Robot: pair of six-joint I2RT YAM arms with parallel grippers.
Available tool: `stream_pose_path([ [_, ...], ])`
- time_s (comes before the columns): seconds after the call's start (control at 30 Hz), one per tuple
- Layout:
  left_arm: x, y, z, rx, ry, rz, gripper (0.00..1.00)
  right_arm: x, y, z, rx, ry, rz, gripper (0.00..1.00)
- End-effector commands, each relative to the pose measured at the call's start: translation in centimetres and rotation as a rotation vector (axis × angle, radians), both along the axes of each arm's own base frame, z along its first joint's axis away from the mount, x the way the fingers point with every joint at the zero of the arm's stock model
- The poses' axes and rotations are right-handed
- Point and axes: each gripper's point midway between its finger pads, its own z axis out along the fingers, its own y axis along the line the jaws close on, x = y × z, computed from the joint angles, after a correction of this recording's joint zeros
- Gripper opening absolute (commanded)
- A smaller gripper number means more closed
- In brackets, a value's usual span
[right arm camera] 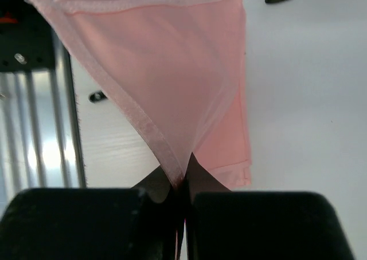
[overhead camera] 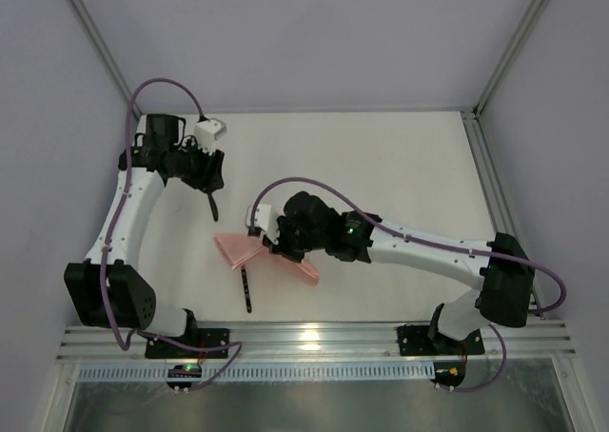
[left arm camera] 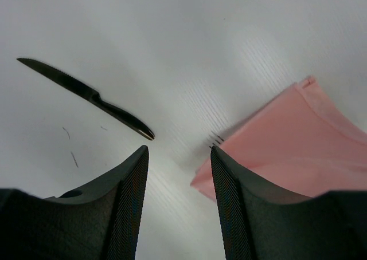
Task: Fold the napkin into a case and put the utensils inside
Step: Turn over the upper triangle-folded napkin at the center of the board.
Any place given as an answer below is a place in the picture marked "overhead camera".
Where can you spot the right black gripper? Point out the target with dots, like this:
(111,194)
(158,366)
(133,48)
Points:
(284,244)

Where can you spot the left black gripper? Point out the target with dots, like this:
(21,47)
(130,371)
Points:
(209,180)

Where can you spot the pink satin napkin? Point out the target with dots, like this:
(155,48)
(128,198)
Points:
(239,249)

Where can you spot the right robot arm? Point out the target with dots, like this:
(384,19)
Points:
(497,273)

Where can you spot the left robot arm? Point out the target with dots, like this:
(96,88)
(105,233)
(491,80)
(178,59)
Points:
(107,289)

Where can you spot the black knife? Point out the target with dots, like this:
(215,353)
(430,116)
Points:
(213,207)

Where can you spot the left controller board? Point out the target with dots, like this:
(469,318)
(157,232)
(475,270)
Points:
(183,376)

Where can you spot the controller board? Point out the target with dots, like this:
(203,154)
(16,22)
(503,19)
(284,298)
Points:
(448,376)
(183,376)

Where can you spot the right controller board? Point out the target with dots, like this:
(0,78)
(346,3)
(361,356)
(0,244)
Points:
(448,376)

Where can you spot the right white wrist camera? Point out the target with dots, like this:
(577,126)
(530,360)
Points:
(263,220)

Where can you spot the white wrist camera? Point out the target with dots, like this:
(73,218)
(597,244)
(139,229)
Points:
(208,133)
(263,220)

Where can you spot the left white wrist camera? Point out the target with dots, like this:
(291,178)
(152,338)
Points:
(208,133)

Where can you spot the silver fork black handle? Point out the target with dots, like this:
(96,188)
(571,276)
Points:
(245,285)

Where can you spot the aluminium front rail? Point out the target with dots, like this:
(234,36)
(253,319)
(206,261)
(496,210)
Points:
(322,342)

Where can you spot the aluminium rail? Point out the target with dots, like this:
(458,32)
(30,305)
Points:
(322,342)
(494,196)

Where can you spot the grey slotted cable duct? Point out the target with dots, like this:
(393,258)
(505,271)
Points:
(262,372)

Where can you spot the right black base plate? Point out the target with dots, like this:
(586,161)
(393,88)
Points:
(426,340)

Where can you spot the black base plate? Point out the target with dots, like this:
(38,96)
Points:
(426,340)
(206,338)

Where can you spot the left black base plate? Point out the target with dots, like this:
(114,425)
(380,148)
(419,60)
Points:
(206,338)

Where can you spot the right side aluminium rail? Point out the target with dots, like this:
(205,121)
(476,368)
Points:
(494,196)

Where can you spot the left corner frame post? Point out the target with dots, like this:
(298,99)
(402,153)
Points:
(93,34)

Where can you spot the corner frame post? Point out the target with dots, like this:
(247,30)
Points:
(93,34)
(516,42)

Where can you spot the right corner frame post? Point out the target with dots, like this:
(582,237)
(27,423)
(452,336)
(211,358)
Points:
(516,42)

